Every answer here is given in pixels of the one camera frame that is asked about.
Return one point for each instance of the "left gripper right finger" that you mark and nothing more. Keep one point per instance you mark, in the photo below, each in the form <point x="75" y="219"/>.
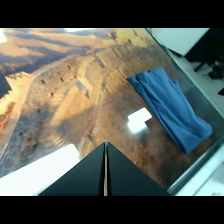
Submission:
<point x="133" y="176"/>

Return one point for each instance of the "silver frame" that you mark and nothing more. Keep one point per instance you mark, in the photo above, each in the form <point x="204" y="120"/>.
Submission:
<point x="208" y="180"/>

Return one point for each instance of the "blue shirt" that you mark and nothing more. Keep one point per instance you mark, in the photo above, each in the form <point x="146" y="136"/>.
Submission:
<point x="170" y="106"/>

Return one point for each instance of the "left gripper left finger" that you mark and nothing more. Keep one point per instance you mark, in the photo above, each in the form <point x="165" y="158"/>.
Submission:
<point x="83" y="176"/>

